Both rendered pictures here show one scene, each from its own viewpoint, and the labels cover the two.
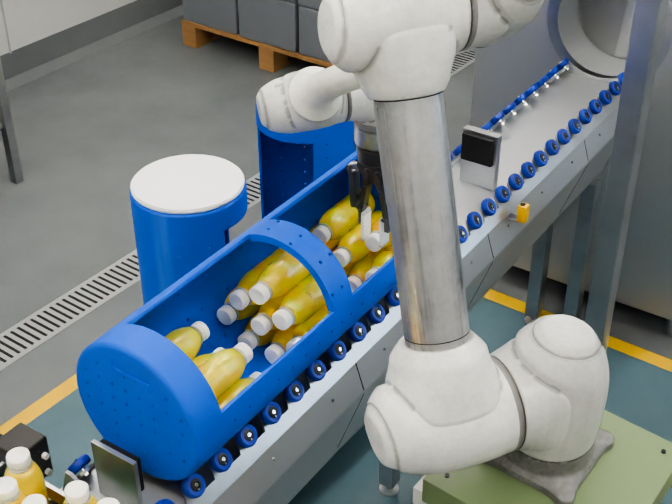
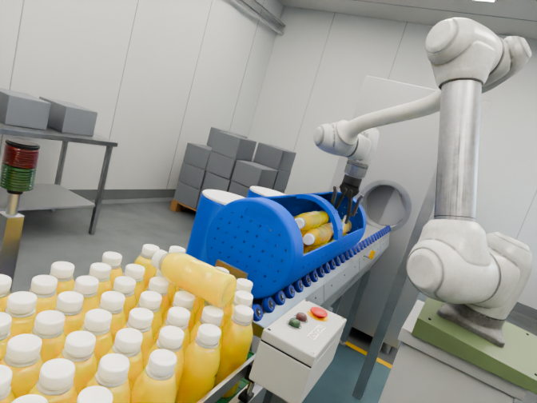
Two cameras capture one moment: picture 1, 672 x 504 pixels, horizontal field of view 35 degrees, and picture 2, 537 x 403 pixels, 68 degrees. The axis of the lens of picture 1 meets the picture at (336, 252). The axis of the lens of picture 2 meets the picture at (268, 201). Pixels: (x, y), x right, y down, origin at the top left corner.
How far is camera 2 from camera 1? 1.09 m
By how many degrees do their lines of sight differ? 25
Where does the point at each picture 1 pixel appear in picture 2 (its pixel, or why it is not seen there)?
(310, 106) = (348, 133)
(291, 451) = not seen: hidden behind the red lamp
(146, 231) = (207, 213)
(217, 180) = not seen: hidden behind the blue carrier
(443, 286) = (473, 184)
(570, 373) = (523, 256)
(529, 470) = (476, 323)
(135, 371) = (261, 217)
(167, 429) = (271, 257)
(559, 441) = (506, 301)
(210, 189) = not seen: hidden behind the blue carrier
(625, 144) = (417, 233)
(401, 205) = (458, 134)
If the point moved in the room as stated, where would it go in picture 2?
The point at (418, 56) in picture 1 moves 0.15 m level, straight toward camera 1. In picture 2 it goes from (484, 57) to (523, 46)
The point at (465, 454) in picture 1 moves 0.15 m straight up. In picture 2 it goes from (476, 286) to (499, 229)
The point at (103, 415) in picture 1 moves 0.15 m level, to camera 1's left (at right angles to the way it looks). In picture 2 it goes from (219, 253) to (168, 241)
